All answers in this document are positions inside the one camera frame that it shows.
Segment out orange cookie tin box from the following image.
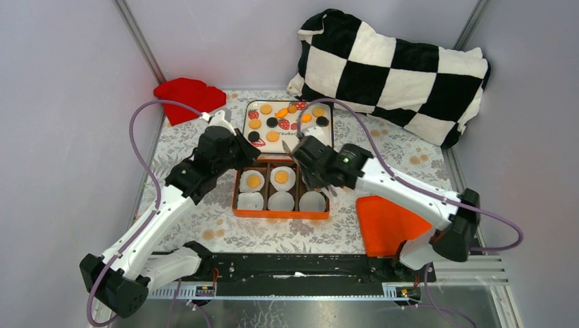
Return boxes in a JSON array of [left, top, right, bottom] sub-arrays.
[[232, 159, 330, 220]]

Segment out orange fish shaped cookie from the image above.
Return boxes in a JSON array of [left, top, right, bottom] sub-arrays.
[[300, 113, 313, 123], [274, 108, 288, 119]]

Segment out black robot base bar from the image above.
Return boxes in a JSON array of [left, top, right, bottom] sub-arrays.
[[169, 252, 438, 298]]

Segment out white paper cupcake liner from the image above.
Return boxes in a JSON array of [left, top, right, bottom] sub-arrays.
[[298, 191, 326, 213], [239, 169, 265, 193], [237, 192, 264, 210], [270, 166, 296, 191], [268, 191, 295, 212]]

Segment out orange tin lid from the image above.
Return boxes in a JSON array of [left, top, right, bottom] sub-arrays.
[[356, 195, 432, 257]]

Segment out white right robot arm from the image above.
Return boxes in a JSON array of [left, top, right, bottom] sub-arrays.
[[290, 136, 479, 282]]

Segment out strawberry print white tray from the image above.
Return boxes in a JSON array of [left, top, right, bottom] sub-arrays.
[[243, 100, 334, 154]]

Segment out checkered black white blanket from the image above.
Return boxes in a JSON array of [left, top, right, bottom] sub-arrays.
[[287, 9, 491, 148]]

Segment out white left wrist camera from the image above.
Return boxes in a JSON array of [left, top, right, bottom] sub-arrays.
[[208, 109, 236, 135]]

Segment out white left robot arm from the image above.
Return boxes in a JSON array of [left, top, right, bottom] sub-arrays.
[[79, 126, 261, 327]]

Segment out round yellow biscuit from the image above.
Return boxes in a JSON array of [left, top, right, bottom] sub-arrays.
[[312, 107, 325, 118], [259, 104, 272, 115], [266, 131, 280, 143], [274, 170, 289, 185], [249, 119, 262, 130], [246, 174, 262, 189]]

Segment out black sandwich cookie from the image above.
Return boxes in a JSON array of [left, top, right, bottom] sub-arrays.
[[247, 131, 260, 143], [315, 116, 329, 127], [266, 117, 279, 128]]

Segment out metal serving tongs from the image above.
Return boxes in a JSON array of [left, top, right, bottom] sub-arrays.
[[282, 141, 301, 161]]

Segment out red cloth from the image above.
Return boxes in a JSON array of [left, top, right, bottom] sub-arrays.
[[153, 77, 227, 126]]

